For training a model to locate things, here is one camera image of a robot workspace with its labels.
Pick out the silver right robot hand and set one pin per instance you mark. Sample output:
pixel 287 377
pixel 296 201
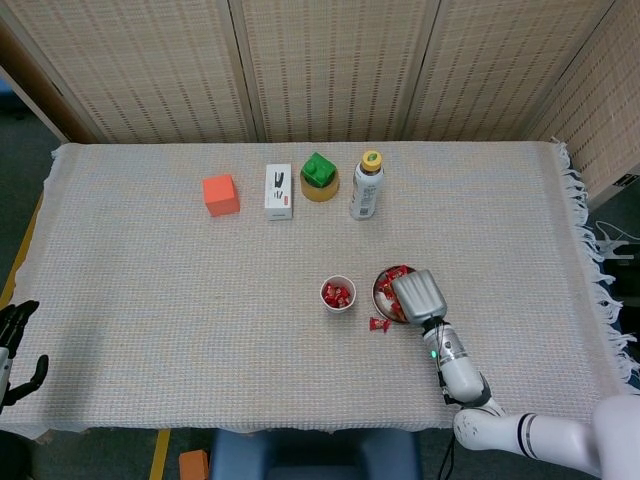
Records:
pixel 420 297

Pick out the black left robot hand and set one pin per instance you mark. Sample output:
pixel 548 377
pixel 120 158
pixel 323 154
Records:
pixel 12 325

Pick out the red candy pile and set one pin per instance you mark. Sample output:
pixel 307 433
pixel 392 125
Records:
pixel 395 275

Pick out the round metal plate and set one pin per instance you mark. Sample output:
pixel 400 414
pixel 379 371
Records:
pixel 378 302

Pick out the white paper cup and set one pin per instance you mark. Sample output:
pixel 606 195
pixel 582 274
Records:
pixel 340 309

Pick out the white bottle yellow cap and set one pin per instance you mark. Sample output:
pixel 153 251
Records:
pixel 365 195

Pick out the yellow tape roll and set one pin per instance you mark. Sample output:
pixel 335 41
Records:
pixel 320 194

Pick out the green toy brick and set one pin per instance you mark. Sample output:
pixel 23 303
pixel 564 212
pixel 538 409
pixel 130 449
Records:
pixel 317 170

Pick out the white stapler box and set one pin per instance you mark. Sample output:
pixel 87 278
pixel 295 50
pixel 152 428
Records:
pixel 278 192

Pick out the beige woven tablecloth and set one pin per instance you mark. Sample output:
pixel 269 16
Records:
pixel 200 300

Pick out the orange cube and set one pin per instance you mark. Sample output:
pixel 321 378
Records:
pixel 220 197

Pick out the orange floor block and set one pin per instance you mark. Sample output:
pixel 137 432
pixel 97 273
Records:
pixel 194 465

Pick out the woven folding screen panel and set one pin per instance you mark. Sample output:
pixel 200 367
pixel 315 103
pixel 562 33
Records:
pixel 500 65
pixel 610 100
pixel 330 65
pixel 45 90
pixel 150 70

